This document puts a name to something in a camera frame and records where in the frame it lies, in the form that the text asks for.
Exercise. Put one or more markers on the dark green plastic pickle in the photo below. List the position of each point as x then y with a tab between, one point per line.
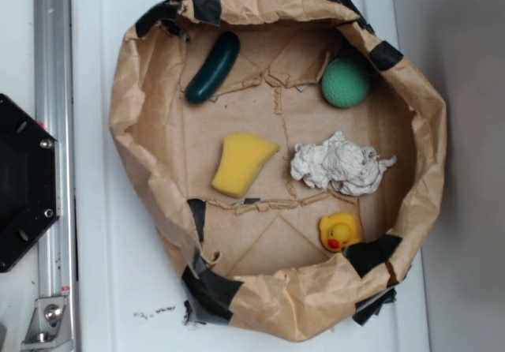
215	69

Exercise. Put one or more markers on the yellow sponge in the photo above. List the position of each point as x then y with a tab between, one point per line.
243	157

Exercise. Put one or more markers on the brown paper bag bin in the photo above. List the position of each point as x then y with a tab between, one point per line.
257	261

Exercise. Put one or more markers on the crumpled white paper towel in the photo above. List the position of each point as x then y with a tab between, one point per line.
340	164

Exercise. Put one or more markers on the yellow rubber duck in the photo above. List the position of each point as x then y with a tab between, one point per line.
338	231

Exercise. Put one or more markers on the green dimpled ball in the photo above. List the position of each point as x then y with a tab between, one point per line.
345	83

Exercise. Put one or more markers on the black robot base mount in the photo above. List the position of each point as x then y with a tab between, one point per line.
29	184

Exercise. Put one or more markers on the aluminium extrusion rail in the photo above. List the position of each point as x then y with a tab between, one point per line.
54	108

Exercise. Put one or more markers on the metal corner bracket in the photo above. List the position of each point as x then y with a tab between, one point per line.
50	328

